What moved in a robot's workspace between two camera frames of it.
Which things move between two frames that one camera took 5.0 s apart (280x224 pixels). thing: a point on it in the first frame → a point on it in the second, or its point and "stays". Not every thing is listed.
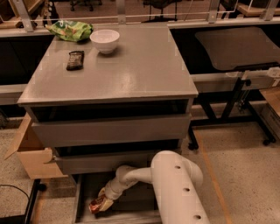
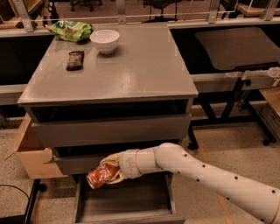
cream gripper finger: [101, 192] → [132, 162]
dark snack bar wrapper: [75, 60] stays
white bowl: [105, 40] stays
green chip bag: [70, 31] stays
